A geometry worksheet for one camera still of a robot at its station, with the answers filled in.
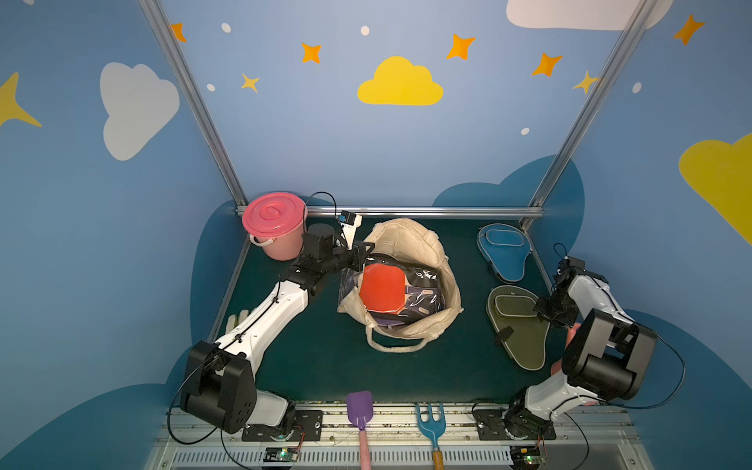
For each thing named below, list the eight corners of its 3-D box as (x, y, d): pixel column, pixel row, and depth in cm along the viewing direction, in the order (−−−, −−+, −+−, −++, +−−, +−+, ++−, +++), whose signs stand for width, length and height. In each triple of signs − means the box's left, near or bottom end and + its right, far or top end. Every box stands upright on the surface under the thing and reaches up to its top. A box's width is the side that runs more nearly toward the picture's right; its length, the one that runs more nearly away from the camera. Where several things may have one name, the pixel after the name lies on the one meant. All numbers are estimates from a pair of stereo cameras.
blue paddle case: (488, 284, 107) (493, 276, 103) (473, 231, 124) (477, 223, 120) (538, 284, 107) (544, 277, 103) (517, 231, 124) (521, 223, 120)
